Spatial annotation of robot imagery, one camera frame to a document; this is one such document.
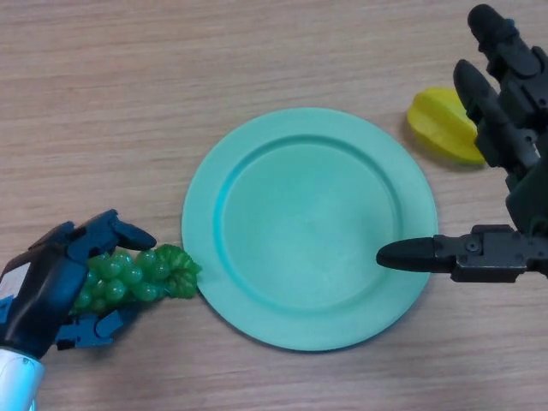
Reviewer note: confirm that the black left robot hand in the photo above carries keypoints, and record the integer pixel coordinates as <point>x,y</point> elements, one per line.
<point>38,287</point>

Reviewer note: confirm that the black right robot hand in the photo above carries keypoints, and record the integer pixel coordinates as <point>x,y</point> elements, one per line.
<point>526,192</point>

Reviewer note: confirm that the green grapes bunch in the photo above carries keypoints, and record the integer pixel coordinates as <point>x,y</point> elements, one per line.
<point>128,278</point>

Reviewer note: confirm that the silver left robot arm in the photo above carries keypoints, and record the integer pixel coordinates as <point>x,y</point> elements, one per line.
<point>17,381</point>

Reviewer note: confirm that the green round plate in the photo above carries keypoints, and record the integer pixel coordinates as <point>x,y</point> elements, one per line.
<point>308,231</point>

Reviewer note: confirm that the yellow starfruit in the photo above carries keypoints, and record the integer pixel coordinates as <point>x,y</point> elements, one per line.
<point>436,124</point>

